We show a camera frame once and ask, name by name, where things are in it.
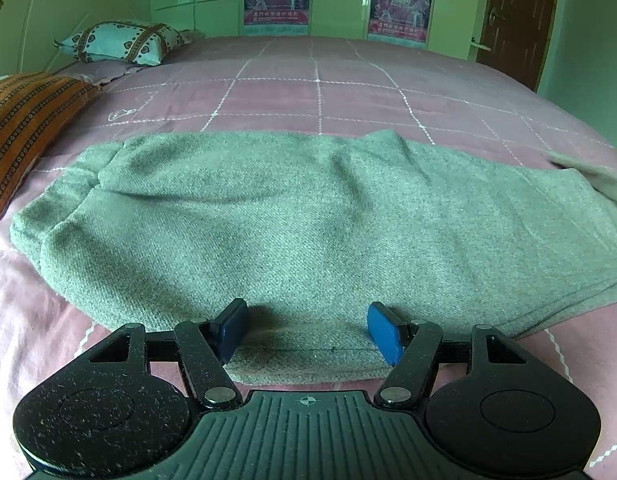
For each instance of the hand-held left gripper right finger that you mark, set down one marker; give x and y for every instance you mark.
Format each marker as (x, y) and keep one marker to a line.
(383, 330)

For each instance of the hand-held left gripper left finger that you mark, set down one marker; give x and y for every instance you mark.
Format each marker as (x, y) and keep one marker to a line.
(232, 327)

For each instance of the pink checked bed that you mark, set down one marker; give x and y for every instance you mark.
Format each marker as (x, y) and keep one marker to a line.
(338, 95)

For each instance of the orange striped pillow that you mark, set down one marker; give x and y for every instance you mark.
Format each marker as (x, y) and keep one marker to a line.
(23, 125)

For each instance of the pink flat pillow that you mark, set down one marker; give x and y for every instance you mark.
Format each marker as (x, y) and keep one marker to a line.
(96, 69)

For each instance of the white heart-patterned pillow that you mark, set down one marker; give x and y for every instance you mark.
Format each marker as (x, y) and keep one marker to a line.
(128, 40)

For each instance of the dark brown door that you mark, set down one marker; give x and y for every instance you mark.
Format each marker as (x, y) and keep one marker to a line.
(523, 15)

